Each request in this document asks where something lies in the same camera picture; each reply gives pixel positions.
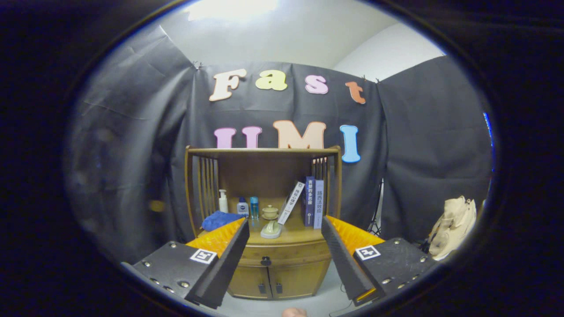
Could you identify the wooden cabinet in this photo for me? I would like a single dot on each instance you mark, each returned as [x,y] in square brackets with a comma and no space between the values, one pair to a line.
[264,171]

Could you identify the clear blue bottle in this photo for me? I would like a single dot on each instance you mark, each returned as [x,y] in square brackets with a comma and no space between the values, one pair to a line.
[254,208]

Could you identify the dark blue book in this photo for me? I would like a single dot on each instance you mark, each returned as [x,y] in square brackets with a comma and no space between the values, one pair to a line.
[309,202]

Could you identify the wooden cabinet door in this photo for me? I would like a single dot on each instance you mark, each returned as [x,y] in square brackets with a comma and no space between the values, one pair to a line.
[249,281]
[299,279]

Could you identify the black light stand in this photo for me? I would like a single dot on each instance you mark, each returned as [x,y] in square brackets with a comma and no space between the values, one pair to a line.
[376,220]

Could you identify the white pump bottle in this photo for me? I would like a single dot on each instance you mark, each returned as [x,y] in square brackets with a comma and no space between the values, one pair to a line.
[223,204]

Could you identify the beige cloth bag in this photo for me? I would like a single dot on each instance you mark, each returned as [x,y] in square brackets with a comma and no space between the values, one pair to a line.
[454,224]

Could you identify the beige lidded teacup with saucer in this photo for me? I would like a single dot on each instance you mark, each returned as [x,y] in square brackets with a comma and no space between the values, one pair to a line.
[270,212]

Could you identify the pale purple book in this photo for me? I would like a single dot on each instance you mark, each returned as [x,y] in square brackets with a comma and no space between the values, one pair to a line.
[319,204]

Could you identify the wooden countertop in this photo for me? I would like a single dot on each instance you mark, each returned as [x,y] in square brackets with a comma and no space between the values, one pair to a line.
[299,233]

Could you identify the white bottle with blue cap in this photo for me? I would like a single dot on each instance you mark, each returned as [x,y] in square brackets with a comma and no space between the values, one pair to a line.
[243,208]

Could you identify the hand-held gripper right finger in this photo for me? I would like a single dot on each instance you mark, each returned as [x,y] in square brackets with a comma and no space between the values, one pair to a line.
[343,264]

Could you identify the black backdrop cloth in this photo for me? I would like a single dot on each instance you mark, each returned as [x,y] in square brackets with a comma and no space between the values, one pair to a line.
[132,145]

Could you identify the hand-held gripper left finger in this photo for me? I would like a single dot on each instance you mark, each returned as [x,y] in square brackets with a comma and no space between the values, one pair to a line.
[227,268]

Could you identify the folded blue towel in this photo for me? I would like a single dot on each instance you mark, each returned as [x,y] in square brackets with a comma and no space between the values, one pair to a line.
[220,220]

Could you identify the white book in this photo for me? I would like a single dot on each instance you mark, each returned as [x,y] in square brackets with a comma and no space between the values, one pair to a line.
[291,202]

